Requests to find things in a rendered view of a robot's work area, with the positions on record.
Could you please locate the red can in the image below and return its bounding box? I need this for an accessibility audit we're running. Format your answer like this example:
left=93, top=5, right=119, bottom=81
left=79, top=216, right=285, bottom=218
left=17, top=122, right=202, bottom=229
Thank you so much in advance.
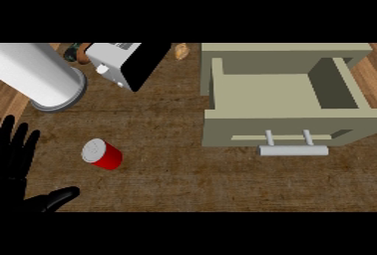
left=79, top=137, right=124, bottom=171

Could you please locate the brown round object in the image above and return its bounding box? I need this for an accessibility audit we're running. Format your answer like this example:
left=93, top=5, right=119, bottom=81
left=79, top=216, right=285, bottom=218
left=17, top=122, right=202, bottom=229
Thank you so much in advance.
left=76, top=42, right=93, bottom=66

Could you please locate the olive green open drawer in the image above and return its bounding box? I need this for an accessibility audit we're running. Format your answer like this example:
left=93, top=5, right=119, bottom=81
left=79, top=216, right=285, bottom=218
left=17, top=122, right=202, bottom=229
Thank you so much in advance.
left=201, top=57, right=377, bottom=148

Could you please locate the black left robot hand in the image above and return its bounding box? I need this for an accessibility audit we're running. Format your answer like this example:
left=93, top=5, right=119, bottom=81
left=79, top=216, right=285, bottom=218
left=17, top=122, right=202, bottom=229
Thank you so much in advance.
left=0, top=115, right=81, bottom=213

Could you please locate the olive green drawer cabinet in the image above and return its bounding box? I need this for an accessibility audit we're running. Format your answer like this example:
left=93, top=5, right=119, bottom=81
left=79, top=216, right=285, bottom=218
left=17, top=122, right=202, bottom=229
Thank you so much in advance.
left=198, top=42, right=374, bottom=98

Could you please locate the dark green bottle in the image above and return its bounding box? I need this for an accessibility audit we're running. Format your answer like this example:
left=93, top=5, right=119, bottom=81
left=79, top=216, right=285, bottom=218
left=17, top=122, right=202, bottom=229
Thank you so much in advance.
left=62, top=42, right=85, bottom=63

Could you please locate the tan bread loaf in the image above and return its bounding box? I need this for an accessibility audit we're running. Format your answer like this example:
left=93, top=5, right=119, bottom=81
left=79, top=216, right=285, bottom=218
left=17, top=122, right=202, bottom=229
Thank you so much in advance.
left=174, top=42, right=190, bottom=62

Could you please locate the white and black appliance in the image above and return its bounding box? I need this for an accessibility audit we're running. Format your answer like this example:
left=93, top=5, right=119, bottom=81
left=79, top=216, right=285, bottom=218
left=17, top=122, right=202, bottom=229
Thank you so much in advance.
left=84, top=42, right=173, bottom=94

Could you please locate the grey drawer handle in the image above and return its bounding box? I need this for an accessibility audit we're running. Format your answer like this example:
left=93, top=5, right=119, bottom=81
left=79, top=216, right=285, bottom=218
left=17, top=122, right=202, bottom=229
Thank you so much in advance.
left=257, top=128, right=329, bottom=157

